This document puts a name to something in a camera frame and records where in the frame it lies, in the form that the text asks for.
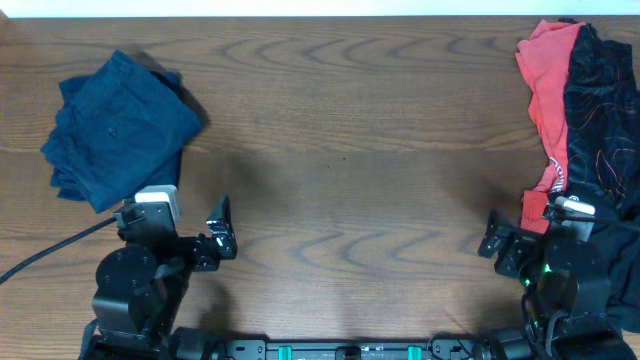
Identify dark blue denim shorts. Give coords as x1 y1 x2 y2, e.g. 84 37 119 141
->
41 51 203 213

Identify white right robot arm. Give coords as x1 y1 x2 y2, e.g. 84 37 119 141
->
472 209 636 360

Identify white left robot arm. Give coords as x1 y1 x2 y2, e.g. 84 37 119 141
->
80 196 238 360

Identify black garment with white logo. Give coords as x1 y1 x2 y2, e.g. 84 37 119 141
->
549 184 639 333

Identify folded dark blue shorts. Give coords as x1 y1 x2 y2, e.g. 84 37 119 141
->
50 71 184 201

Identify black patterned garment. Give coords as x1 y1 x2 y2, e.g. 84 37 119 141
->
564 24 639 214

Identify red orange garment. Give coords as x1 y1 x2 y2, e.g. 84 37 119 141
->
515 20 585 234

